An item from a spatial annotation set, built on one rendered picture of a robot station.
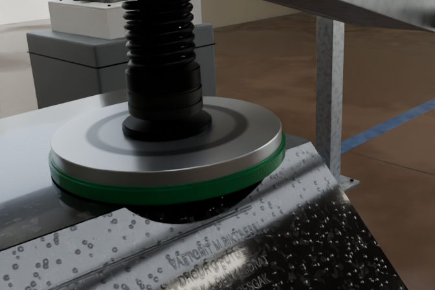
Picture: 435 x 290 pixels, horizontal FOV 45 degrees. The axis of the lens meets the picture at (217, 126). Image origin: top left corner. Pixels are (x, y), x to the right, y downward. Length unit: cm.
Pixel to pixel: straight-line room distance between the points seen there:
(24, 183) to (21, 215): 6
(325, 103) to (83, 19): 112
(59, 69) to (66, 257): 117
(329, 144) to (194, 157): 186
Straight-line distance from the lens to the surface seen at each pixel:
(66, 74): 150
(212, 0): 714
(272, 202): 47
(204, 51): 155
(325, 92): 220
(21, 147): 57
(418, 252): 195
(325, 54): 217
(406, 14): 70
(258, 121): 50
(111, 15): 138
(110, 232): 40
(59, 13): 159
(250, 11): 766
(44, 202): 44
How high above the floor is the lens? 101
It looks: 19 degrees down
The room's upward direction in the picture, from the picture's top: 3 degrees counter-clockwise
